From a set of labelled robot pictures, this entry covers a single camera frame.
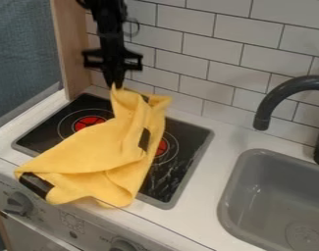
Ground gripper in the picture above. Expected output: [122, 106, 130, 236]
[80, 32, 145, 90]

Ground yellow cloth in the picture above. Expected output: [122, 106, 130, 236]
[13, 82, 176, 209]

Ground toy stove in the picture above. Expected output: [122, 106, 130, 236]
[9, 92, 216, 211]

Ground tap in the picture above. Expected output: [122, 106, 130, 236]
[250, 67, 319, 168]

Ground toy sink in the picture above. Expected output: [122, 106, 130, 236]
[215, 148, 319, 251]

